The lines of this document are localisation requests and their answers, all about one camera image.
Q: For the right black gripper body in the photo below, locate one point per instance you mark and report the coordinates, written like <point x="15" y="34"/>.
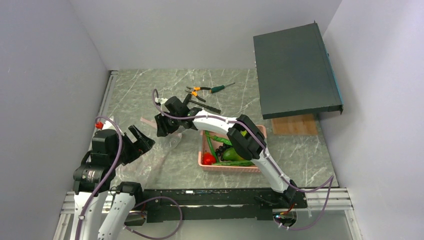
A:
<point x="167" y="125"/>

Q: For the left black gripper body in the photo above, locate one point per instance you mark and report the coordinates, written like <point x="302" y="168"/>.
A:
<point x="131" y="151"/>

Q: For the clear zip top bag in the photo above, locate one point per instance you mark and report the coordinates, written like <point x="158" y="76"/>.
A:
<point x="147" y="168"/>

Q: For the pink plastic basket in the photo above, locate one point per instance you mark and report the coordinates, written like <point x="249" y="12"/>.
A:
<point x="205" y="148"/>

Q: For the green chili pepper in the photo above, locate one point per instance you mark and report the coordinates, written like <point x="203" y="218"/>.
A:
<point x="218" y="139"/>

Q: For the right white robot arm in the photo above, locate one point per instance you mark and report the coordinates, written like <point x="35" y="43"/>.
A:
<point x="246" y="139"/>

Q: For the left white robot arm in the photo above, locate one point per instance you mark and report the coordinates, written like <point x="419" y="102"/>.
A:
<point x="92" y="182"/>

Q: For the black hammer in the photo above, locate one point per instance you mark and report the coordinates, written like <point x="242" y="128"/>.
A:
<point x="188" y="99"/>

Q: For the red tomato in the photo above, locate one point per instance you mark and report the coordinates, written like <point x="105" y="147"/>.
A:
<point x="208" y="159"/>

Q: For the dark grape bunch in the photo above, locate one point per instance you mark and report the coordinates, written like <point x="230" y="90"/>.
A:
<point x="220" y="151"/>

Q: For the green red mango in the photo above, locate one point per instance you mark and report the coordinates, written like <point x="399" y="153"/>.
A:
<point x="230" y="154"/>

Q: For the green cucumber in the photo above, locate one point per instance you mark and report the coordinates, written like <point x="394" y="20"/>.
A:
<point x="243" y="163"/>

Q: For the dark green metal box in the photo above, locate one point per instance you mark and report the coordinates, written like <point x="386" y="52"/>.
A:
<point x="294" y="73"/>

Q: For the wooden board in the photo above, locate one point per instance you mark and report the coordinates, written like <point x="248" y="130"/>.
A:
<point x="302" y="125"/>

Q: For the orange handled pliers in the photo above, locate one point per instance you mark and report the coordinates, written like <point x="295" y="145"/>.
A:
<point x="194" y="91"/>

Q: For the green handled screwdriver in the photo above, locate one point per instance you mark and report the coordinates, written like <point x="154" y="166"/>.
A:
<point x="220" y="88"/>

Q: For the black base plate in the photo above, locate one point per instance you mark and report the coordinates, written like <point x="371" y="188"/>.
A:
<point x="162" y="209"/>

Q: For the aluminium frame rail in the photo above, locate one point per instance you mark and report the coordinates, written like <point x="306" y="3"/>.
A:
<point x="331" y="198"/>

